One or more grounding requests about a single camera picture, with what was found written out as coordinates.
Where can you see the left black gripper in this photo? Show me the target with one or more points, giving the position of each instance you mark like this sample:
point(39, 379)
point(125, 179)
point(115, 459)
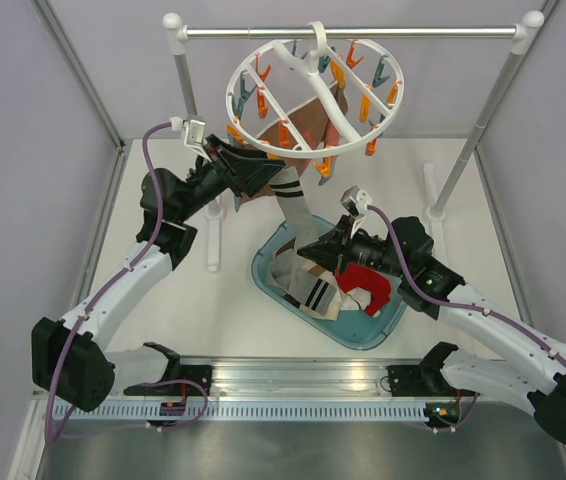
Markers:
point(253, 170)

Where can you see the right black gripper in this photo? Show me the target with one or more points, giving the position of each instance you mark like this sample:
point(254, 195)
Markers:
point(333, 249)

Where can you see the red sock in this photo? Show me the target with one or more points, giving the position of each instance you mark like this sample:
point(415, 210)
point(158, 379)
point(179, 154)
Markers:
point(379, 297)
point(356, 276)

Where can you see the white cloth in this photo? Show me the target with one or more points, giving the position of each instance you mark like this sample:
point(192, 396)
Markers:
point(355, 299)

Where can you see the white round clip hanger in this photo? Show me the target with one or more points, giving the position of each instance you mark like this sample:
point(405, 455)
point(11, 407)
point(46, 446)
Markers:
point(308, 99)

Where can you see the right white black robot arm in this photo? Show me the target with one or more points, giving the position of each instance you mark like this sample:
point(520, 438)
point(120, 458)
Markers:
point(530, 373)

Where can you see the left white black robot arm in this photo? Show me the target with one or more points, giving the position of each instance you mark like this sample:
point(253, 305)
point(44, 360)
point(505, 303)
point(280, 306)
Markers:
point(70, 356)

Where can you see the coral brown towel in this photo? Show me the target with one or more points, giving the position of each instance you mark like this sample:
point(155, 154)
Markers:
point(313, 123)

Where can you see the teal plastic basin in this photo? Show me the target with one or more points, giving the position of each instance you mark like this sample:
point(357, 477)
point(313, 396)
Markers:
point(352, 329)

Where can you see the white silver clothes rack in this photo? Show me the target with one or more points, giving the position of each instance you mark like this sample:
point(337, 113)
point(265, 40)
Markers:
point(353, 32)

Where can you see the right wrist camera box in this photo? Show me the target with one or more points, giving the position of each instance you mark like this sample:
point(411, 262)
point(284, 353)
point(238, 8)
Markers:
point(356, 202)

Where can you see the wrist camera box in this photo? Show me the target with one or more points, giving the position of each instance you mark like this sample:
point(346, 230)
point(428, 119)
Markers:
point(356, 202)
point(192, 131)

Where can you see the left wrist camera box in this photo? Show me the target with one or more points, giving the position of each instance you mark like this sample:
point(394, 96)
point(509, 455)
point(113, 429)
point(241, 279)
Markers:
point(192, 131)

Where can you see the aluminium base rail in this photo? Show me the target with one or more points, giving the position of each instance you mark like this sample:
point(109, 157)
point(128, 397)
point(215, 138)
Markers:
point(307, 379)

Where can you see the white slotted cable duct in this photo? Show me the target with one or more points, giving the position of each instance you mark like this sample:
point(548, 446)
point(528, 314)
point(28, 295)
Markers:
point(252, 411)

